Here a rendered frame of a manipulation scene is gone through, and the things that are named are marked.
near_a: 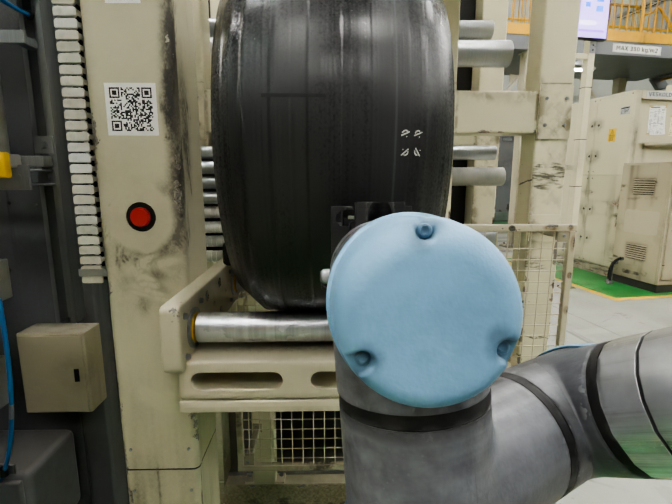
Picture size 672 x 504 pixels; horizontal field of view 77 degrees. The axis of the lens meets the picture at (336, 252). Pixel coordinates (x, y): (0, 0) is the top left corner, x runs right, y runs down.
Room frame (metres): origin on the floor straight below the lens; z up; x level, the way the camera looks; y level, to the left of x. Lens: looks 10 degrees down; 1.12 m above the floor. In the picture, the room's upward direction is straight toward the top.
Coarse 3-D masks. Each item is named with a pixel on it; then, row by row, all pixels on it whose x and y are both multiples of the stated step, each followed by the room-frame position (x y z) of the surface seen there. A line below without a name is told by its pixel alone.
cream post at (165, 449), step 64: (128, 64) 0.66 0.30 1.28; (192, 64) 0.76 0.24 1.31; (192, 128) 0.74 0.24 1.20; (128, 192) 0.66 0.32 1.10; (192, 192) 0.72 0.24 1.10; (128, 256) 0.66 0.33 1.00; (192, 256) 0.70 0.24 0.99; (128, 320) 0.66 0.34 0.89; (128, 384) 0.65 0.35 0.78; (128, 448) 0.65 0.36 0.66; (192, 448) 0.66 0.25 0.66
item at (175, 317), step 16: (208, 272) 0.75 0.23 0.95; (224, 272) 0.80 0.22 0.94; (192, 288) 0.64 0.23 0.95; (208, 288) 0.69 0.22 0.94; (224, 288) 0.80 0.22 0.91; (176, 304) 0.56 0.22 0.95; (192, 304) 0.60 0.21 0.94; (208, 304) 0.69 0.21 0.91; (224, 304) 0.79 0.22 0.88; (160, 320) 0.54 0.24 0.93; (176, 320) 0.54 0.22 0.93; (160, 336) 0.54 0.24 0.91; (176, 336) 0.54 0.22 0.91; (176, 352) 0.54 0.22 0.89; (192, 352) 0.59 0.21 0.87; (176, 368) 0.54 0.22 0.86
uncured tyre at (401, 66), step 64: (256, 0) 0.51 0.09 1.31; (320, 0) 0.51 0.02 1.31; (384, 0) 0.51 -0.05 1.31; (256, 64) 0.48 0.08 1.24; (320, 64) 0.48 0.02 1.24; (384, 64) 0.48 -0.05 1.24; (448, 64) 0.52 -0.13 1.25; (256, 128) 0.47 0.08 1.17; (320, 128) 0.47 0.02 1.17; (384, 128) 0.47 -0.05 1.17; (448, 128) 0.50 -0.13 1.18; (256, 192) 0.48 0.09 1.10; (320, 192) 0.47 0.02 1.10; (384, 192) 0.48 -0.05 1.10; (448, 192) 0.52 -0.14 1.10; (256, 256) 0.51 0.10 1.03; (320, 256) 0.51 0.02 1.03
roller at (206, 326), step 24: (216, 312) 0.60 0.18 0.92; (240, 312) 0.60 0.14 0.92; (264, 312) 0.60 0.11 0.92; (288, 312) 0.60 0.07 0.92; (312, 312) 0.60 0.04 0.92; (192, 336) 0.58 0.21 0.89; (216, 336) 0.58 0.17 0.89; (240, 336) 0.58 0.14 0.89; (264, 336) 0.58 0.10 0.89; (288, 336) 0.58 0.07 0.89; (312, 336) 0.59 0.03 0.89
